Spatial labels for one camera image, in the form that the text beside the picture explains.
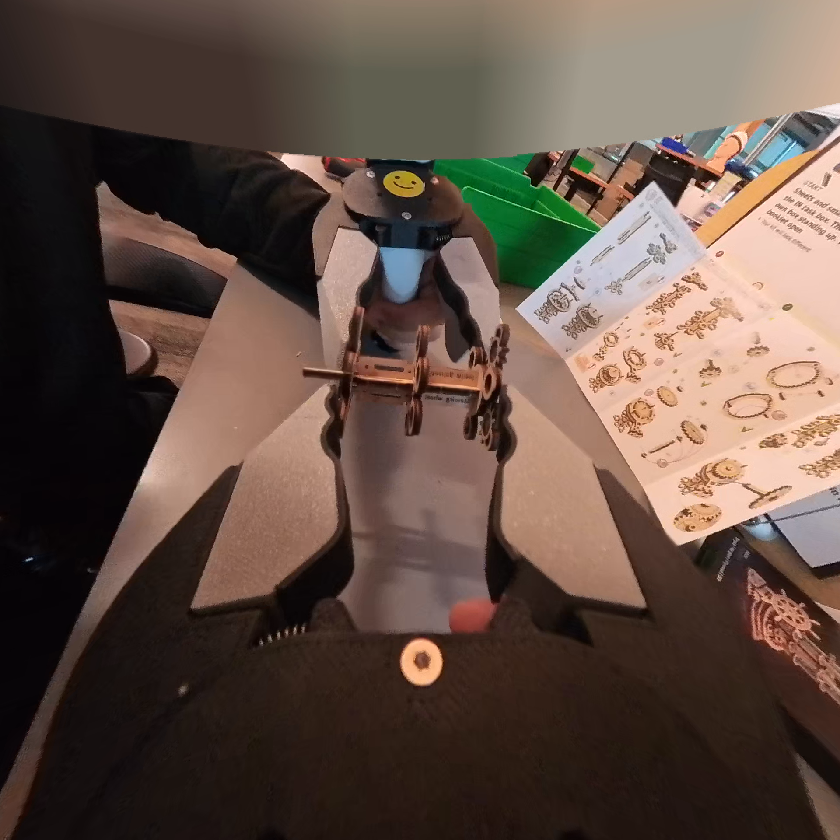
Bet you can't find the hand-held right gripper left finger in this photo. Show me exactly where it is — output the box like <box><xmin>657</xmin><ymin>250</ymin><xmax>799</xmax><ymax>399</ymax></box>
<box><xmin>189</xmin><ymin>384</ymin><xmax>355</xmax><ymax>614</ymax></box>

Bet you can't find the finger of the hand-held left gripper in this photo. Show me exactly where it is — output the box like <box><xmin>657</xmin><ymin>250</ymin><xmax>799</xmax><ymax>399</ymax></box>
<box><xmin>433</xmin><ymin>236</ymin><xmax>500</xmax><ymax>363</ymax></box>
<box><xmin>317</xmin><ymin>225</ymin><xmax>383</xmax><ymax>352</ymax></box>

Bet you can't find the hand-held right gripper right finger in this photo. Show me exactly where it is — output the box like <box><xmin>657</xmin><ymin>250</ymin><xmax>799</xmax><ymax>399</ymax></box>
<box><xmin>486</xmin><ymin>386</ymin><xmax>649</xmax><ymax>611</ymax></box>

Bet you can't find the wooden gear model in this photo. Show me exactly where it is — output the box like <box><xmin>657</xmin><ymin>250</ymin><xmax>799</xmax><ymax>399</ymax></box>
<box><xmin>303</xmin><ymin>307</ymin><xmax>511</xmax><ymax>454</ymax></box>

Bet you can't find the person's left forearm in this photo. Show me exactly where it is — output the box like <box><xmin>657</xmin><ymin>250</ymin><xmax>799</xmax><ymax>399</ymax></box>
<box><xmin>98</xmin><ymin>147</ymin><xmax>332</xmax><ymax>277</ymax></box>

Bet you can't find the black model kit box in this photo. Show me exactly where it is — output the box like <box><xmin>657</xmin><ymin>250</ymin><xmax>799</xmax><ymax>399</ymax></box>
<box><xmin>696</xmin><ymin>528</ymin><xmax>840</xmax><ymax>723</ymax></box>

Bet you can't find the person's left hand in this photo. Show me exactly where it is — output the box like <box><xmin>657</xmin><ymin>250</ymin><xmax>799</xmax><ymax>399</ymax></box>
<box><xmin>364</xmin><ymin>261</ymin><xmax>454</xmax><ymax>339</ymax></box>

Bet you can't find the green plastic bin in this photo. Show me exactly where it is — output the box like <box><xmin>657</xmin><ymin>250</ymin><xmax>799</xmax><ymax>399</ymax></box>
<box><xmin>462</xmin><ymin>185</ymin><xmax>601</xmax><ymax>286</ymax></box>
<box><xmin>433</xmin><ymin>154</ymin><xmax>536</xmax><ymax>198</ymax></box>

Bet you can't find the paper instruction sheet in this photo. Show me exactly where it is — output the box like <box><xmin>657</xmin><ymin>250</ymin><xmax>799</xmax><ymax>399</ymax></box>
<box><xmin>516</xmin><ymin>182</ymin><xmax>840</xmax><ymax>546</ymax></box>

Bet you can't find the white printed task card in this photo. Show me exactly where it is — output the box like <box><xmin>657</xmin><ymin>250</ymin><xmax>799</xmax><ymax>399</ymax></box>
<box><xmin>696</xmin><ymin>121</ymin><xmax>840</xmax><ymax>342</ymax></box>

